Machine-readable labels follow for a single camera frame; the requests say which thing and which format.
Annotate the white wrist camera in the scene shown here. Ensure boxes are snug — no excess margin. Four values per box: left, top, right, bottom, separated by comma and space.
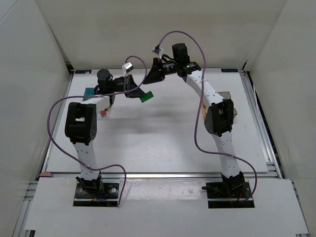
152, 45, 163, 59
122, 62, 134, 75

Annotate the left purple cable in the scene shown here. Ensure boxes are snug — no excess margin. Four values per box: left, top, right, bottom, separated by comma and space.
46, 55, 147, 207

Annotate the purple cable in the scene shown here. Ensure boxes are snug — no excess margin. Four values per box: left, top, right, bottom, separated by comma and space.
157, 31, 257, 203
46, 55, 147, 207

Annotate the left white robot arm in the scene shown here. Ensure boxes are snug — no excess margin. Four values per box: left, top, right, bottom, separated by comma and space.
65, 69, 145, 196

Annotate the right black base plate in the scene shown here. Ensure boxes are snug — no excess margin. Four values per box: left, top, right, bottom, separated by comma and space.
201, 182, 255, 209

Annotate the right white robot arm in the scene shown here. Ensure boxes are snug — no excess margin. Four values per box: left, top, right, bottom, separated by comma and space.
145, 43, 245, 198

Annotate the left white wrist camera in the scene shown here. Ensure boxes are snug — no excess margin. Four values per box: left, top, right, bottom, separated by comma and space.
122, 62, 134, 75

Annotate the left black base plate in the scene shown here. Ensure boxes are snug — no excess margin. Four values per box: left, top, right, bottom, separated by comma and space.
73, 179, 120, 207

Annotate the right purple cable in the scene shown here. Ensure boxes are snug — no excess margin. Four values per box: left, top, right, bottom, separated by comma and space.
157, 31, 257, 203

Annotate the clear transparent container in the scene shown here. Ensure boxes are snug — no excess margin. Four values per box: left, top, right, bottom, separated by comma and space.
98, 108, 111, 119

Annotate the blue container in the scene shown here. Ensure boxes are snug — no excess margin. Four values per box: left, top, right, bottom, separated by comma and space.
82, 87, 95, 101

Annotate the smoky grey transparent container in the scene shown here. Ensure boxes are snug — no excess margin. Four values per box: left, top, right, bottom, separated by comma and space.
218, 91, 237, 119

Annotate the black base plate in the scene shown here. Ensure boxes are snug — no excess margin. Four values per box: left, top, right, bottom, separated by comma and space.
201, 182, 255, 209
73, 179, 120, 207

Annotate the amber transparent container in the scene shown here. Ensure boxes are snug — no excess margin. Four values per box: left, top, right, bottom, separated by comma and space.
201, 102, 208, 120

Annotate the aluminium table frame rail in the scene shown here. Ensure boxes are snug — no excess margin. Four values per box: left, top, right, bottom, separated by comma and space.
238, 69, 284, 179

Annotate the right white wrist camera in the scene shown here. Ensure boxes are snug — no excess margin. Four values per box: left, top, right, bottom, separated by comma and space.
152, 45, 163, 59

